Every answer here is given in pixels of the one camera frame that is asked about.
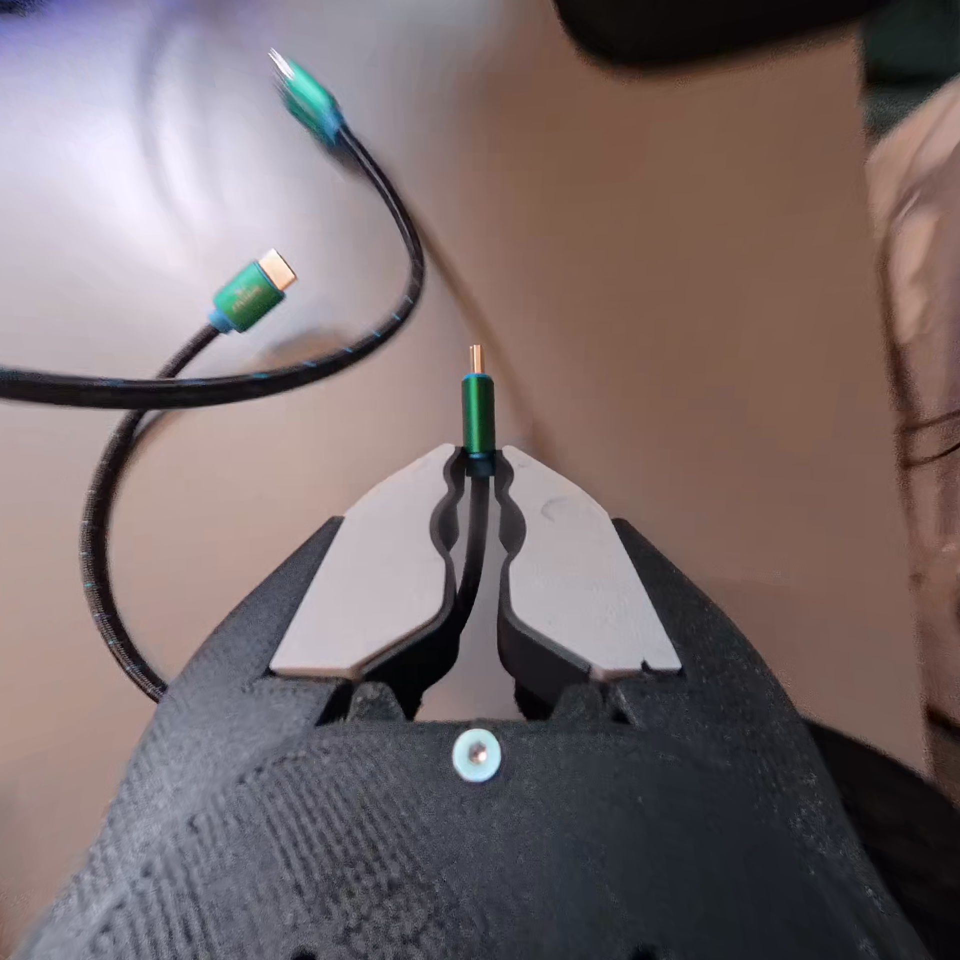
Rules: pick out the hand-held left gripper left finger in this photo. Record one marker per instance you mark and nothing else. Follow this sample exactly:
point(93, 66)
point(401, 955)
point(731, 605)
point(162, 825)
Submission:
point(375, 577)

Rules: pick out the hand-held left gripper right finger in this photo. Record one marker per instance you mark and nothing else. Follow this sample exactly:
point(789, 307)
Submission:
point(577, 585)

